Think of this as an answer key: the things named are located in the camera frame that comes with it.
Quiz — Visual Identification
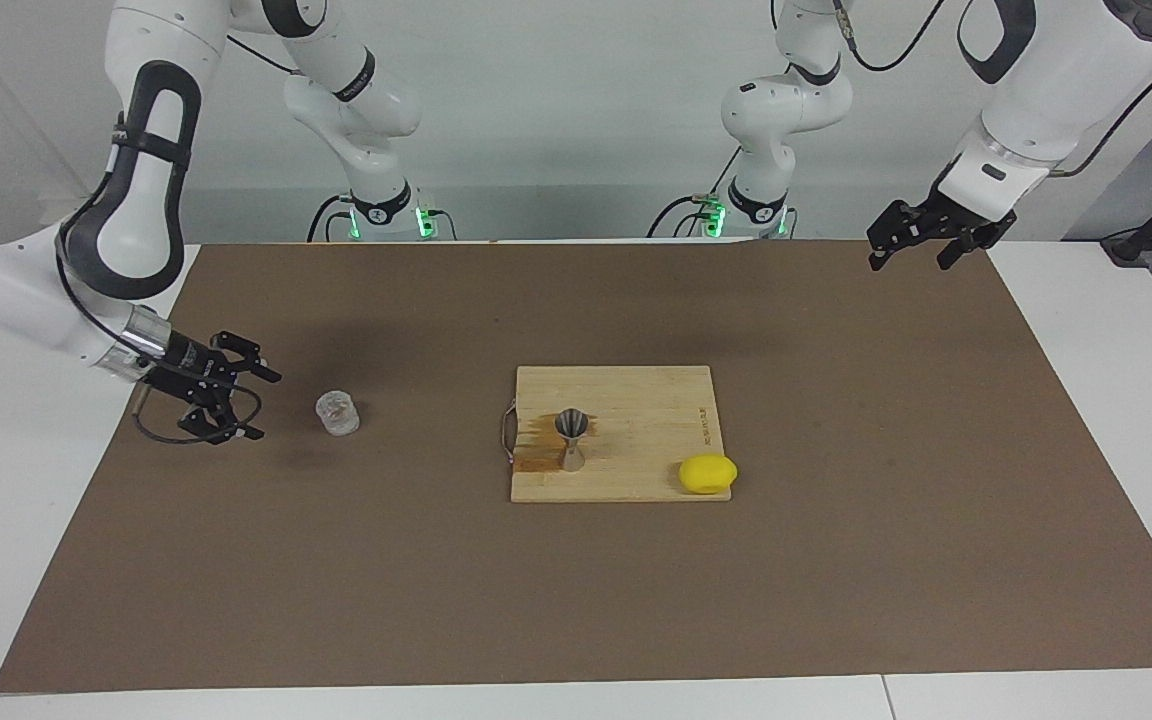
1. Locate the black right base cable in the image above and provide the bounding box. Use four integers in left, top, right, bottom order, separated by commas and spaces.
308, 195, 357, 241

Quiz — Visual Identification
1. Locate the steel jigger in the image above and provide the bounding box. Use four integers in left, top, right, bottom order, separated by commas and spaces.
554, 408, 591, 473

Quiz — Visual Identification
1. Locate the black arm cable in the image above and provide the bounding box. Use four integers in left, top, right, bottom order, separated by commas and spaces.
56, 110, 263, 445
834, 0, 1152, 177

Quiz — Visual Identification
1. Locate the black left base cable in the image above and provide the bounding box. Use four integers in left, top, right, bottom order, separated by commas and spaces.
647, 150, 742, 239

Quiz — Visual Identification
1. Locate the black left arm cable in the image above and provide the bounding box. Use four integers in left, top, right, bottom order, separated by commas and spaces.
834, 0, 1152, 177

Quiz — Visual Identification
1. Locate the yellow lemon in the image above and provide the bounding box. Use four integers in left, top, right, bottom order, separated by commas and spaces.
678, 453, 739, 496

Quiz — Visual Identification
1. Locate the wooden cutting board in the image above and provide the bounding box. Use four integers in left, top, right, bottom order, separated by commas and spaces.
501, 365, 734, 504

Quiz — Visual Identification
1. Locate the black base cable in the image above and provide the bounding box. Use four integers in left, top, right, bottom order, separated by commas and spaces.
647, 150, 742, 239
308, 195, 357, 241

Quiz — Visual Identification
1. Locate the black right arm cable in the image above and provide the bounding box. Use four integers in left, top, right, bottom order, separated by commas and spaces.
56, 110, 263, 445

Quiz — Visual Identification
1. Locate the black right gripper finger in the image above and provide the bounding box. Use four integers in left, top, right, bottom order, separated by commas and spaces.
178, 402, 264, 446
214, 331, 283, 384

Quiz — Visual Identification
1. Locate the brown table mat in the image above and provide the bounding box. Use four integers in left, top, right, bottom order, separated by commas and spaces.
0, 238, 1152, 694

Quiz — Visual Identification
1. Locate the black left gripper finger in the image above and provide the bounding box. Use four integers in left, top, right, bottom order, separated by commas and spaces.
866, 200, 927, 272
936, 225, 1002, 271

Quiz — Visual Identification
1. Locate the clear glass cup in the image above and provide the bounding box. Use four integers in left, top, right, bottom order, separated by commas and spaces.
315, 390, 361, 437

